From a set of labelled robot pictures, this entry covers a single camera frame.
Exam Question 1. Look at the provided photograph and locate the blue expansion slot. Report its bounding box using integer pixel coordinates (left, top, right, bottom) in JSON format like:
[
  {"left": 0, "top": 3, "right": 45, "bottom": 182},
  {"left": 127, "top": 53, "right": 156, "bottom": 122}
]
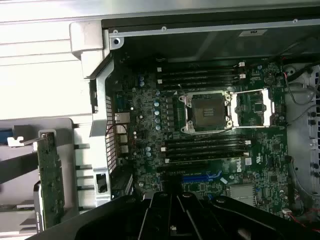
[{"left": 181, "top": 170, "right": 224, "bottom": 184}]

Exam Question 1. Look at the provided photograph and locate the black-clip RAM slot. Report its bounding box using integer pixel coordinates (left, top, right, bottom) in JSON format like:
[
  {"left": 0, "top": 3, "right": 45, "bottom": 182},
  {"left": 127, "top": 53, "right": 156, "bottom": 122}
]
[
  {"left": 164, "top": 146, "right": 246, "bottom": 159},
  {"left": 157, "top": 69, "right": 247, "bottom": 80},
  {"left": 164, "top": 136, "right": 245, "bottom": 148},
  {"left": 156, "top": 58, "right": 241, "bottom": 67}
]

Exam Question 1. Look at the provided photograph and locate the black expansion slot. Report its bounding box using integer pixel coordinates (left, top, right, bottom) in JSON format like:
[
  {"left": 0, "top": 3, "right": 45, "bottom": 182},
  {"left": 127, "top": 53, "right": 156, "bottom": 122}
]
[{"left": 156, "top": 161, "right": 210, "bottom": 175}]

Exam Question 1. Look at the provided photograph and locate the white-clip RAM slot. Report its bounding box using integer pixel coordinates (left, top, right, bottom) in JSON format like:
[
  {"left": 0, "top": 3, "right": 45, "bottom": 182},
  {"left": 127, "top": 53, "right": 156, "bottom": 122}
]
[
  {"left": 161, "top": 139, "right": 251, "bottom": 153},
  {"left": 156, "top": 62, "right": 247, "bottom": 74},
  {"left": 157, "top": 74, "right": 247, "bottom": 87}
]

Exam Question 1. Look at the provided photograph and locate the silver chipset heatsink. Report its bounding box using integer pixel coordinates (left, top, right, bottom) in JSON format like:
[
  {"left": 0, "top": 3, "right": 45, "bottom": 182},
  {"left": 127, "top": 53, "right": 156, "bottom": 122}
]
[{"left": 228, "top": 184, "right": 256, "bottom": 201}]

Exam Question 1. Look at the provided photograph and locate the black RAM stick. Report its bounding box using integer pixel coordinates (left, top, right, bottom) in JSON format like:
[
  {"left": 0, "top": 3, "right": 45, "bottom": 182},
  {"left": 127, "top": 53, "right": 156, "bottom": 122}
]
[{"left": 164, "top": 151, "right": 251, "bottom": 165}]

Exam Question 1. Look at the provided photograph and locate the green motherboard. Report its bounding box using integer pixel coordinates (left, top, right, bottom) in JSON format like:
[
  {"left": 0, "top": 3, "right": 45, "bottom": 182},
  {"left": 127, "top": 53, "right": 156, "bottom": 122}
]
[{"left": 109, "top": 56, "right": 292, "bottom": 222}]

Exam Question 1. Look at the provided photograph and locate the gray parts rack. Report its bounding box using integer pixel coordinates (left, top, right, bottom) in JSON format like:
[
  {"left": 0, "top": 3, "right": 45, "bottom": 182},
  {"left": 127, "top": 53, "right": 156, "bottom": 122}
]
[{"left": 0, "top": 117, "right": 81, "bottom": 240}]

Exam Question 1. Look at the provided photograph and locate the silver rear port block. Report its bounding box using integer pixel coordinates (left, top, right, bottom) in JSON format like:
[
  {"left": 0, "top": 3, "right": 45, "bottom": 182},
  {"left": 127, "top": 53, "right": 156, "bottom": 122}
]
[
  {"left": 114, "top": 112, "right": 131, "bottom": 125},
  {"left": 116, "top": 124, "right": 130, "bottom": 135}
]

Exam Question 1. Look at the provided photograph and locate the CPU socket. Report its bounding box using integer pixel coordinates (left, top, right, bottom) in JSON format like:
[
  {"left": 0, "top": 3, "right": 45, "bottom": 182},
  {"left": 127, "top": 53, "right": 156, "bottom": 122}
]
[{"left": 177, "top": 89, "right": 235, "bottom": 133}]

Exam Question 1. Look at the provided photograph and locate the perforated metal disk bay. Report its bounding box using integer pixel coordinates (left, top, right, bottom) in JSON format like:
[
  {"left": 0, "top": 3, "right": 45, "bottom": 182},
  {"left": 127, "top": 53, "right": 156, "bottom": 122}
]
[{"left": 283, "top": 63, "right": 320, "bottom": 221}]

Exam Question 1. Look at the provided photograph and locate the blue disk caddy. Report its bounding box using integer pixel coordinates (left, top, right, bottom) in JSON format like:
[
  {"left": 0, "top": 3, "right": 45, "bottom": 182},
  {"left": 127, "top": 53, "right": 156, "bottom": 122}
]
[{"left": 0, "top": 126, "right": 14, "bottom": 139}]

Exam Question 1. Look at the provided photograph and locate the open black PC case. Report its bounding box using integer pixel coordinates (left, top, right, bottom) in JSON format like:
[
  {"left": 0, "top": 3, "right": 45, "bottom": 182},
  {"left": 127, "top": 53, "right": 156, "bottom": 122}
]
[{"left": 68, "top": 17, "right": 320, "bottom": 226}]

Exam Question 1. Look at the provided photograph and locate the thin gray wire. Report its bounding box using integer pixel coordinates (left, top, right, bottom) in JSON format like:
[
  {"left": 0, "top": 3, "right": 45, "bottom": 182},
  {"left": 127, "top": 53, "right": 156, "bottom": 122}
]
[{"left": 284, "top": 74, "right": 318, "bottom": 106}]

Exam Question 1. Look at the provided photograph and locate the thin red wire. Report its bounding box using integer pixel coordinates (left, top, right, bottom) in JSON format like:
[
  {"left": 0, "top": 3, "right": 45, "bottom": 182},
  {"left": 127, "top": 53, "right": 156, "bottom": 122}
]
[{"left": 281, "top": 56, "right": 292, "bottom": 81}]

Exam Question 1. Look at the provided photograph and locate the black flat wire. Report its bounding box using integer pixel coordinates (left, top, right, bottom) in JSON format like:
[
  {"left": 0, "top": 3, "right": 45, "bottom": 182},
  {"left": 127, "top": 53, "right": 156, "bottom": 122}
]
[{"left": 281, "top": 37, "right": 320, "bottom": 83}]

